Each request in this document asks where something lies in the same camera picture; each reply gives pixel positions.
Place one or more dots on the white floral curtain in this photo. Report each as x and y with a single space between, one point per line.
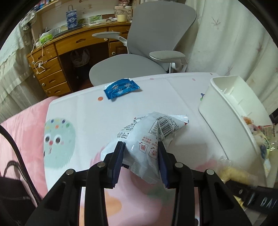
227 39

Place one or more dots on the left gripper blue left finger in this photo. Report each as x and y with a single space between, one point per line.
116 163

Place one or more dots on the clear bag yellow pastries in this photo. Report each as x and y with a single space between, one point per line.
228 170

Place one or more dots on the black handbag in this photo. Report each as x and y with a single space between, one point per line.
17 205

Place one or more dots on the blue snowflake snack packet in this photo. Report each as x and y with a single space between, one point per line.
120 87

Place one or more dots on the cartoon printed mat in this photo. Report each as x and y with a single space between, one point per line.
97 120

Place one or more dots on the wooden desk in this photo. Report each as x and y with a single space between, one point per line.
62 65

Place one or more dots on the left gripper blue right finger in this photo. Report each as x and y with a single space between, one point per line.
163 163

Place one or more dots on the pink bed blanket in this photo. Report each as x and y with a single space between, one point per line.
27 130

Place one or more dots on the green tissue pack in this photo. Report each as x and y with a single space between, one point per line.
45 37

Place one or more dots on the rice cracker bag red label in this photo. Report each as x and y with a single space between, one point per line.
265 137

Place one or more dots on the white blue snack bag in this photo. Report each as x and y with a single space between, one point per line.
141 139

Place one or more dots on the white plastic storage bin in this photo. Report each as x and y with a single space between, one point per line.
226 102

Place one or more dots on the grey office chair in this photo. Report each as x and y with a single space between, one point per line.
156 29

